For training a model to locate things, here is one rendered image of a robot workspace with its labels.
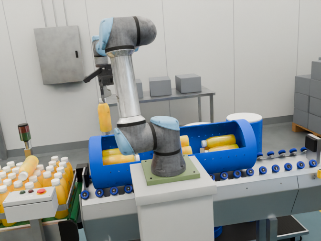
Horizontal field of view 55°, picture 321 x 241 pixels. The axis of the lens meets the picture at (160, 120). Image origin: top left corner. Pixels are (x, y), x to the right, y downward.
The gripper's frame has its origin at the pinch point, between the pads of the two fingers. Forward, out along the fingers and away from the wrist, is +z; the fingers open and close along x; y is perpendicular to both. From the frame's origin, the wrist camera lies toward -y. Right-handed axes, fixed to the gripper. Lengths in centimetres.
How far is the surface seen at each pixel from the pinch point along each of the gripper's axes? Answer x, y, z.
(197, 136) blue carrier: -10, 53, 27
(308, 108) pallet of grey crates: 216, 312, 107
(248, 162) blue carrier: -39, 72, 34
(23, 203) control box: -50, -39, 28
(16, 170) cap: -12, -50, 30
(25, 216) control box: -51, -40, 34
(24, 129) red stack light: 19, -49, 18
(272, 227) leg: -40, 89, 80
